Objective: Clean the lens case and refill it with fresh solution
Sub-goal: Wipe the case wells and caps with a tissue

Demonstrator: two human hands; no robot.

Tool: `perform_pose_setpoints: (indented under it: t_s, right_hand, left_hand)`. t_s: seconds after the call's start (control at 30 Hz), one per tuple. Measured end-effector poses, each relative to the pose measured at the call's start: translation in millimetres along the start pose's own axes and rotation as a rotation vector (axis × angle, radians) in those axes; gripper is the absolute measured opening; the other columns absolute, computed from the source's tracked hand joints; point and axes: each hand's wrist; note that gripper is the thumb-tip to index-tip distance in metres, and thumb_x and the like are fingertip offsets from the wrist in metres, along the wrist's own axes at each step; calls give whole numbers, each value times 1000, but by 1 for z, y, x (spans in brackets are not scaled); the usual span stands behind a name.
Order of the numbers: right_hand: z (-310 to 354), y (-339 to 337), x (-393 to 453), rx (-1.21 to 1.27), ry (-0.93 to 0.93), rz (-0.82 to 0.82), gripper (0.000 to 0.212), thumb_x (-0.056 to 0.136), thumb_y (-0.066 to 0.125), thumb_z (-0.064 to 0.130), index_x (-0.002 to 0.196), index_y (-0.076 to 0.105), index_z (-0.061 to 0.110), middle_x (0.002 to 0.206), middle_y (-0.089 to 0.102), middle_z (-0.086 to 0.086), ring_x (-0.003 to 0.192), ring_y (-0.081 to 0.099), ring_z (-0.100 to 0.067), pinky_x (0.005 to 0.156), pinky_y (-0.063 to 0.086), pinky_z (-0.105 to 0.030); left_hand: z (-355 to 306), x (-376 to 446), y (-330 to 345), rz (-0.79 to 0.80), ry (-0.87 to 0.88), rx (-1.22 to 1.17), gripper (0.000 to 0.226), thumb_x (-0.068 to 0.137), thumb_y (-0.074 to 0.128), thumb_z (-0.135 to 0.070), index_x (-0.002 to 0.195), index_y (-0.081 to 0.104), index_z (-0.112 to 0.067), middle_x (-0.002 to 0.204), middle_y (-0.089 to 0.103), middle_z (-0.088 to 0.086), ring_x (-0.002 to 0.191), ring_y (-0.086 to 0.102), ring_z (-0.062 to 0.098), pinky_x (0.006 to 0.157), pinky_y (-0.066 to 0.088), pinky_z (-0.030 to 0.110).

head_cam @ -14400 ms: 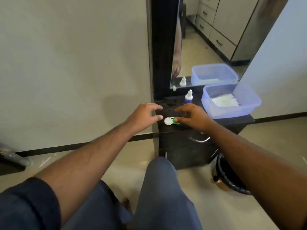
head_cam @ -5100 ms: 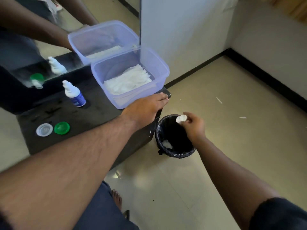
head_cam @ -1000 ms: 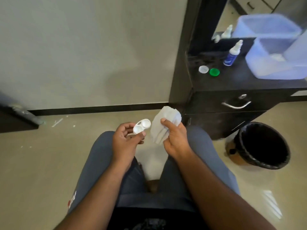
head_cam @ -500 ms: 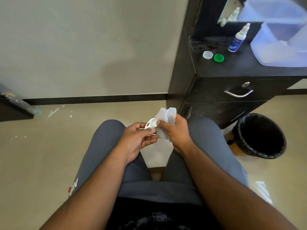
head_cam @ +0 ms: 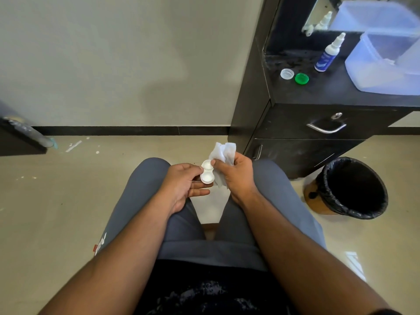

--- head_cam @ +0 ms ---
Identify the person's left hand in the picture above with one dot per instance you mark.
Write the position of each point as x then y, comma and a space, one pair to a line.
178, 190

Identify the green lens cap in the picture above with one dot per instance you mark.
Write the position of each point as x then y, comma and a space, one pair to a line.
302, 79

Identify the clear plastic wrap strip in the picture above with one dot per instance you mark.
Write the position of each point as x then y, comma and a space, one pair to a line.
31, 132

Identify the dresser mirror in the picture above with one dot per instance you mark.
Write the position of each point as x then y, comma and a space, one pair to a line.
315, 13

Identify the blue white solution bottle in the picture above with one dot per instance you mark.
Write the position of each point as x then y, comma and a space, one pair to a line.
325, 60

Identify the clear blue plastic container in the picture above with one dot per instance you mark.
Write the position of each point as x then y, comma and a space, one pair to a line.
370, 75

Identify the person's left forearm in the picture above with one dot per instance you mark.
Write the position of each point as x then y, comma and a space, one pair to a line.
121, 259

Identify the white clear lens cap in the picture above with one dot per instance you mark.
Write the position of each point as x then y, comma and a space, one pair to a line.
287, 74

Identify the brown wooden stool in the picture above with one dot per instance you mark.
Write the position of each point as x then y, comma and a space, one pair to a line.
210, 231

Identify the dark shirt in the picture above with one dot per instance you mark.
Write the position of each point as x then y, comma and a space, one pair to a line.
197, 285

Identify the dark wooden panel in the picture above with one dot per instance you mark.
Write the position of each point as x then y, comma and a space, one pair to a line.
16, 144

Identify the white floor scrap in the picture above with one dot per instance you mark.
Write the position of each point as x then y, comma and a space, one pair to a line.
73, 146

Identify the black lined trash bin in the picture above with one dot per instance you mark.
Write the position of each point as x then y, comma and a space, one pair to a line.
354, 190

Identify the silver drawer lock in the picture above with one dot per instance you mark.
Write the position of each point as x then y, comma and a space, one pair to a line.
336, 116

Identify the grey trousers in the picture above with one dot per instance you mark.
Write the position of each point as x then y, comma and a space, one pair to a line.
203, 249

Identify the black dresser cabinet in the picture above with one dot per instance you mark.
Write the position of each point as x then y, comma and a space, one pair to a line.
295, 154

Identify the white tissue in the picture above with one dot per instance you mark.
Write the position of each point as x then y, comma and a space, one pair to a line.
221, 152

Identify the white contact lens case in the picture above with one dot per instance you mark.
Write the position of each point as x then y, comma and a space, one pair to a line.
207, 177

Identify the person's right forearm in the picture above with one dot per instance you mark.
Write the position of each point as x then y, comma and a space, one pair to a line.
302, 259

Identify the person's right hand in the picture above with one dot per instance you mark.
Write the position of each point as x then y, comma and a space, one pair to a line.
241, 180

